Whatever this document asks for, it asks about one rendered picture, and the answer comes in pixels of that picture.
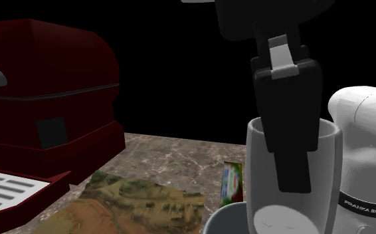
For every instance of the tall white cup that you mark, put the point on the tall white cup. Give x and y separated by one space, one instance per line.
324 171

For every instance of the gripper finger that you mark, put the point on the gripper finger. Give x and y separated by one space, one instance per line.
288 113

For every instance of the dark red espresso machine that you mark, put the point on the dark red espresso machine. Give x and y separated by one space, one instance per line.
48 74

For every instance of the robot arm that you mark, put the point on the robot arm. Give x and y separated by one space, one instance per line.
363 145

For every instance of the green white red carton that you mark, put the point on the green white red carton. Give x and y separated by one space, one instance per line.
231 184

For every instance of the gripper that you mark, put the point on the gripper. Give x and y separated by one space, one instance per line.
265 13

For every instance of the grey bowl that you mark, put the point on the grey bowl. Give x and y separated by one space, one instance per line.
225 220

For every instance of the book with landscape cover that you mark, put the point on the book with landscape cover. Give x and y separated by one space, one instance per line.
126 207

